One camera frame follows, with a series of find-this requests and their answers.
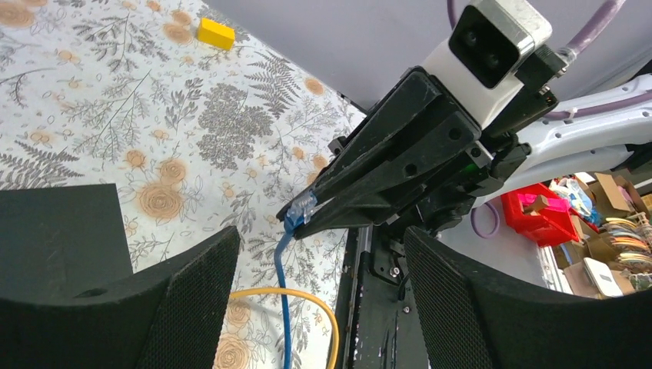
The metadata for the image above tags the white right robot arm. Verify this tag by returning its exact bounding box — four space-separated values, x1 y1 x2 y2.
276 1 651 239

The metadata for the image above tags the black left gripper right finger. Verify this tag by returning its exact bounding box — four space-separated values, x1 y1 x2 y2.
404 227 651 368

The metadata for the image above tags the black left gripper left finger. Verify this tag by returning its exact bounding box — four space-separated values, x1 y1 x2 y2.
1 226 241 368

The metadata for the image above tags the cardboard box clutter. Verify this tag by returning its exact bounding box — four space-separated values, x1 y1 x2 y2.
545 173 651 299

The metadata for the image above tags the large black network switch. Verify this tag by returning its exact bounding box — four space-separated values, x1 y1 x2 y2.
1 184 133 303

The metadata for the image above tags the orange yellow cable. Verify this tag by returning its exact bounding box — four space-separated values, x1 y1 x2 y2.
229 288 341 369

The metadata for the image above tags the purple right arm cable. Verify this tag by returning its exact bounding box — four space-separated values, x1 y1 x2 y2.
447 0 652 241

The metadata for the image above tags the red plastic bin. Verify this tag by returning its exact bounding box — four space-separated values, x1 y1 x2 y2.
501 183 580 248

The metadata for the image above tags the blue ethernet cable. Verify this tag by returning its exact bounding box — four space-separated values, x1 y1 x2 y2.
273 191 319 369

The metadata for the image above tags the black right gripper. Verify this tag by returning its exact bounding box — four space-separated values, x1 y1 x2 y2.
293 1 567 239

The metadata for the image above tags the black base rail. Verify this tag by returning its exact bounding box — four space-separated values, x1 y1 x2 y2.
335 227 430 369

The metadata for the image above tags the yellow block at right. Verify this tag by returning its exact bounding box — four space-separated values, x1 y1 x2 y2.
197 18 235 51

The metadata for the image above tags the floral patterned table mat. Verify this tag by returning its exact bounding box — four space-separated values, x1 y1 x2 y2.
1 1 363 291

